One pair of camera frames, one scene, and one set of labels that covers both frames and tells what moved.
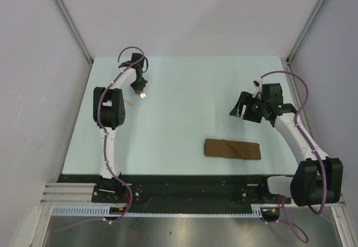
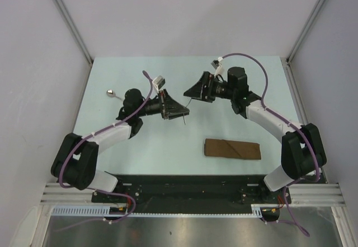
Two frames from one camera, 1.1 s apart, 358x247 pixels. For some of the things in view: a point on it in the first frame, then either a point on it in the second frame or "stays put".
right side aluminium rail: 295,96 stays put
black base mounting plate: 179,190 stays put
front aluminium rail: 84,192 stays put
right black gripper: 246,98 -> 199,91
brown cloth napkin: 230,149 stays put
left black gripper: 140,87 -> 171,108
